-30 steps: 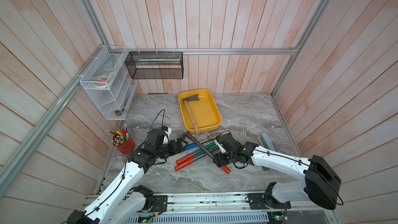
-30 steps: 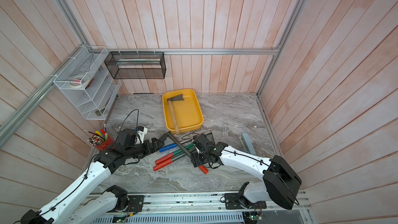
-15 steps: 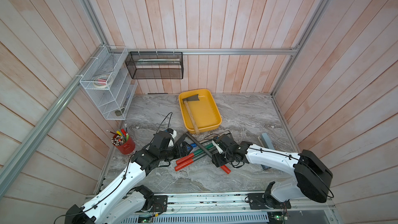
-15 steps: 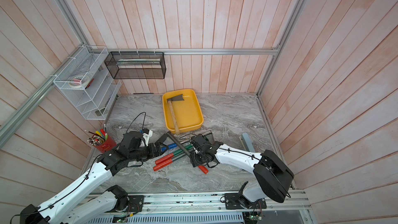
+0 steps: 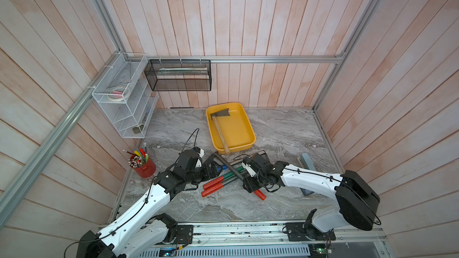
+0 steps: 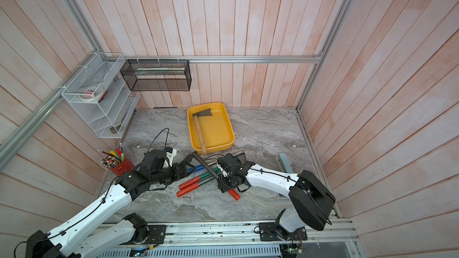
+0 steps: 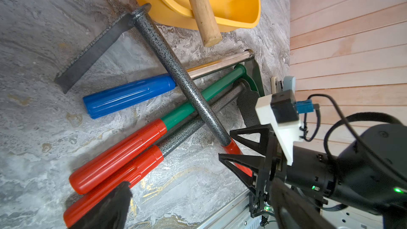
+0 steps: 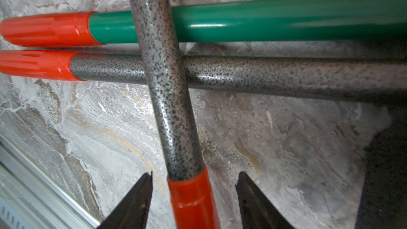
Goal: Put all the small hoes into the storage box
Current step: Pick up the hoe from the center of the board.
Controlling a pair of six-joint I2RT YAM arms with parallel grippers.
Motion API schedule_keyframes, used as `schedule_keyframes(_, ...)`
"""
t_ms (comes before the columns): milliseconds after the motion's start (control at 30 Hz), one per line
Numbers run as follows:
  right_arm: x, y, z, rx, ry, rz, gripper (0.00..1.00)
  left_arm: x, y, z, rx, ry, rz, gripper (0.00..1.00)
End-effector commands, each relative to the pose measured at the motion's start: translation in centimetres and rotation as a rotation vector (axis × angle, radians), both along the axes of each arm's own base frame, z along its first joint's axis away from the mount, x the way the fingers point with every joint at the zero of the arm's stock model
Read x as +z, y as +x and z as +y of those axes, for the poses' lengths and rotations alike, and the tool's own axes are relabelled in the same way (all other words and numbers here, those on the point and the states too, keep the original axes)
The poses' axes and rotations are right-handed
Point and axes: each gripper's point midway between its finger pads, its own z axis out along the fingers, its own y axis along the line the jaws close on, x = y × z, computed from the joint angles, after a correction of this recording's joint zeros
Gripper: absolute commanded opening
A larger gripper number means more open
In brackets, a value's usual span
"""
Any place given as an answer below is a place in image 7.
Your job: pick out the wooden handle hoe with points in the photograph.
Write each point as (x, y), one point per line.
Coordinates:
(206, 22)

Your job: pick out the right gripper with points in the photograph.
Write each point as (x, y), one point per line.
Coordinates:
(257, 172)

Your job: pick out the blue grey stapler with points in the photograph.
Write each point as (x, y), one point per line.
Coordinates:
(288, 83)

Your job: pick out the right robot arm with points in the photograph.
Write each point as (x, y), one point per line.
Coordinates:
(370, 175)

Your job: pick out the blue grip steel hoe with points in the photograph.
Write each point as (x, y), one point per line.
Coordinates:
(115, 99)

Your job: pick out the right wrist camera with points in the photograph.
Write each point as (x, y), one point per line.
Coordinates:
(282, 112)

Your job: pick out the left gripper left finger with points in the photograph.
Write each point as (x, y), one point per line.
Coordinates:
(109, 213)

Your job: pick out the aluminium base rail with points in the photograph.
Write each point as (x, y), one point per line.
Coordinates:
(236, 215)

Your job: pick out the green shaft red grip hoe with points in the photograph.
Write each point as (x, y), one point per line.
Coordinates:
(87, 177)

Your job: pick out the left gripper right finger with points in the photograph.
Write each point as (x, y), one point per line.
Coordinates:
(292, 212)

